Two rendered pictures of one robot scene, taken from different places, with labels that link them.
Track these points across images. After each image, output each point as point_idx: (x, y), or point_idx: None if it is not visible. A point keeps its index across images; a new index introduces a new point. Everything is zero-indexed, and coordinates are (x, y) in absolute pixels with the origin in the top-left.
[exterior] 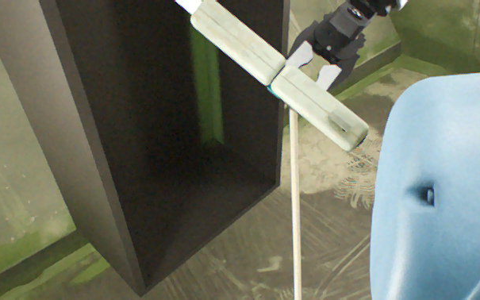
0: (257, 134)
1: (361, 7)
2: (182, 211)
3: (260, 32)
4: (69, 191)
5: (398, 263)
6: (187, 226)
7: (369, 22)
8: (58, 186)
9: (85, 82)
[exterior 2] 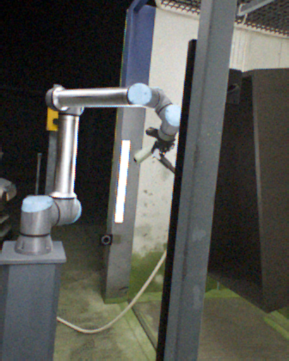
0: (282, 274)
1: (156, 131)
2: (248, 280)
3: (277, 198)
4: (229, 223)
5: None
6: (236, 281)
7: (150, 133)
8: (239, 228)
9: (255, 192)
